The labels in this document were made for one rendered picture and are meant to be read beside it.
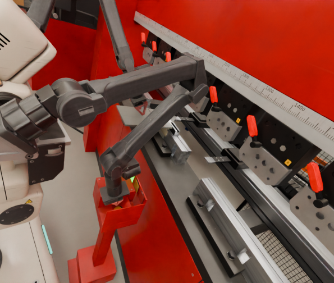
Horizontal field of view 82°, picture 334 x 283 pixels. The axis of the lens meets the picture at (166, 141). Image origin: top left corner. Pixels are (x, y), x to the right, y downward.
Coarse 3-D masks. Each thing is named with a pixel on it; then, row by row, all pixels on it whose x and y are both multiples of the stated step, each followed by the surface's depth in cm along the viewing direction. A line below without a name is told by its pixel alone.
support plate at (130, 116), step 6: (120, 108) 99; (126, 108) 101; (132, 108) 103; (120, 114) 94; (126, 114) 96; (132, 114) 98; (138, 114) 101; (126, 120) 92; (132, 120) 94; (138, 120) 95; (168, 126) 101
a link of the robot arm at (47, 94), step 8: (48, 88) 41; (56, 88) 42; (64, 88) 41; (72, 88) 41; (80, 88) 43; (40, 96) 40; (48, 96) 39; (56, 96) 39; (48, 104) 39; (56, 104) 40; (56, 112) 41
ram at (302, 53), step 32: (160, 0) 110; (192, 0) 85; (224, 0) 69; (256, 0) 59; (288, 0) 51; (320, 0) 45; (160, 32) 110; (192, 32) 85; (224, 32) 69; (256, 32) 58; (288, 32) 51; (320, 32) 45; (256, 64) 58; (288, 64) 51; (320, 64) 45; (256, 96) 58; (288, 96) 51; (320, 96) 44
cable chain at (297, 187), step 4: (292, 180) 92; (288, 184) 89; (292, 184) 90; (296, 184) 90; (284, 188) 90; (288, 188) 89; (292, 188) 87; (296, 188) 87; (300, 188) 88; (288, 192) 89; (292, 192) 87; (296, 192) 86; (292, 196) 87
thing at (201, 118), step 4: (192, 112) 122; (196, 112) 121; (188, 116) 123; (192, 116) 120; (196, 116) 118; (200, 116) 118; (204, 116) 121; (176, 120) 111; (180, 120) 112; (184, 120) 113; (188, 120) 115; (192, 120) 117; (196, 120) 116; (200, 120) 115; (204, 120) 116; (196, 124) 116; (200, 124) 115; (204, 124) 116
